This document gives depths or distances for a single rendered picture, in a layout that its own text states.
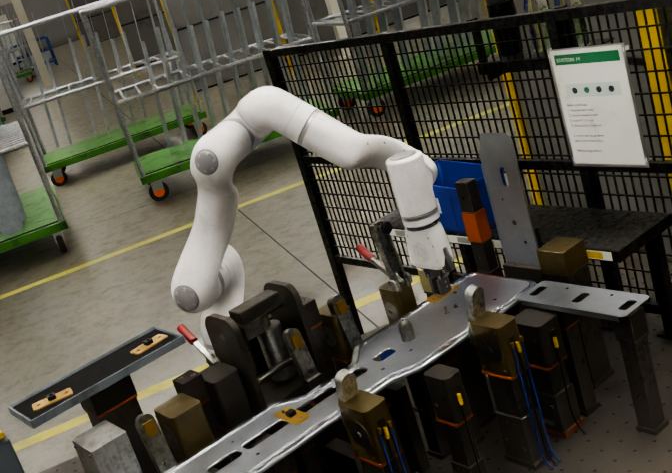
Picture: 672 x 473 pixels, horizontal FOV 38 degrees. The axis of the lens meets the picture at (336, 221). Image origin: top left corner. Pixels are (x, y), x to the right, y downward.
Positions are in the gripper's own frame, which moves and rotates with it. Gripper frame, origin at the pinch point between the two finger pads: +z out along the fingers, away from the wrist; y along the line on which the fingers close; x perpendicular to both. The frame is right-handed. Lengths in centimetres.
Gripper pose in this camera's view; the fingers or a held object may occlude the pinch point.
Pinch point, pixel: (440, 284)
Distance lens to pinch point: 221.3
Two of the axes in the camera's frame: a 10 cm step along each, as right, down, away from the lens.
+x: 7.4, -4.1, 5.4
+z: 2.9, 9.1, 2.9
